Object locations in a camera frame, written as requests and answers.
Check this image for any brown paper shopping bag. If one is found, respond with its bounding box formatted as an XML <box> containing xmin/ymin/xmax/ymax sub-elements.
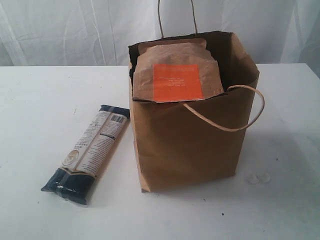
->
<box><xmin>128</xmin><ymin>0</ymin><xmax>265</xmax><ymax>194</ymax></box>

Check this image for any brown kraft paper pouch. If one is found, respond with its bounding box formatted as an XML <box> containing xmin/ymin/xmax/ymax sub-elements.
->
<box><xmin>132</xmin><ymin>38</ymin><xmax>224</xmax><ymax>103</ymax></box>

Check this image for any blue spaghetti pasta packet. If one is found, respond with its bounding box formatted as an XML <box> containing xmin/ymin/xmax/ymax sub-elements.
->
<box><xmin>40</xmin><ymin>104</ymin><xmax>130</xmax><ymax>205</ymax></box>

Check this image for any white crumb beside bag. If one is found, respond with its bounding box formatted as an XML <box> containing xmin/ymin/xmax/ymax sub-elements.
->
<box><xmin>246</xmin><ymin>174</ymin><xmax>260</xmax><ymax>185</ymax></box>

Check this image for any white backdrop curtain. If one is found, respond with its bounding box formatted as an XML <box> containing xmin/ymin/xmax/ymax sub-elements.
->
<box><xmin>0</xmin><ymin>0</ymin><xmax>320</xmax><ymax>66</ymax></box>

